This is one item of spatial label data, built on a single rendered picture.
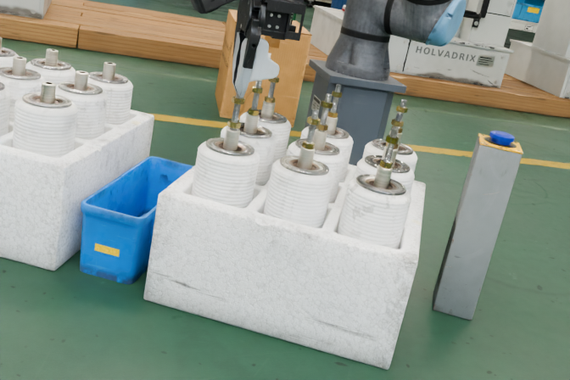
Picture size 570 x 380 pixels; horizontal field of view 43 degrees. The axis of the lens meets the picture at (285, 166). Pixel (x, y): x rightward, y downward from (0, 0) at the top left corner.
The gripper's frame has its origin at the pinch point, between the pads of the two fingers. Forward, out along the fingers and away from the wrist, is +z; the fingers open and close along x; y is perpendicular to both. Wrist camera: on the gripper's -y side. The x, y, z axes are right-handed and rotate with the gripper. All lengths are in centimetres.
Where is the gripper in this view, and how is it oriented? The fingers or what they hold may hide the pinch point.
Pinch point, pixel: (236, 86)
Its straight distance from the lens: 107.9
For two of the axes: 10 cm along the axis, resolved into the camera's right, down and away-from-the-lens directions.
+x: -2.8, -3.5, 9.0
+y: 9.4, 0.8, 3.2
